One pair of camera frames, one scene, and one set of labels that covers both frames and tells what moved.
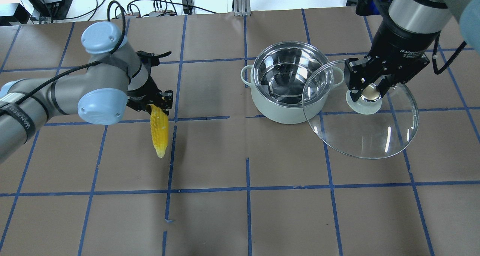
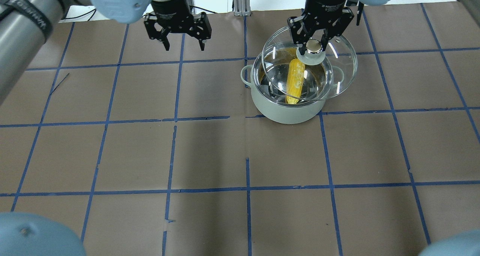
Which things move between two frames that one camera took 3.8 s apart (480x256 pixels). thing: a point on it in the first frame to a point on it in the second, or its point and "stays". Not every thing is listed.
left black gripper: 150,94 to 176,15
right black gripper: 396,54 to 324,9
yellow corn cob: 159,122 to 295,81
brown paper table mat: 229,183 stays
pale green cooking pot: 291,82 stays
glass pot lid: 369,128 to 315,74
